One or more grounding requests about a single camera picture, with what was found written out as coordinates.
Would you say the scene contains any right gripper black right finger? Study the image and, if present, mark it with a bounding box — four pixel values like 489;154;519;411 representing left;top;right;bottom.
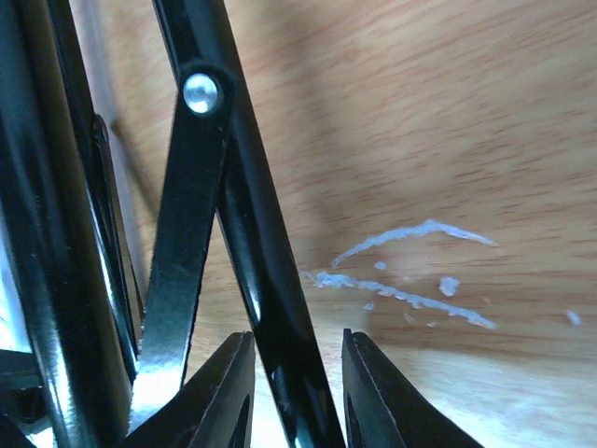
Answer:
341;329;480;448

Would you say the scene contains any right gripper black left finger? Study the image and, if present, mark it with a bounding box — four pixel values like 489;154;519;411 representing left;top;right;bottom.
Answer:
118;331;256;448

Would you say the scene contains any black music stand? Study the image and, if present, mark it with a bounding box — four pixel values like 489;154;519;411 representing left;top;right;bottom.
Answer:
1;1;344;447

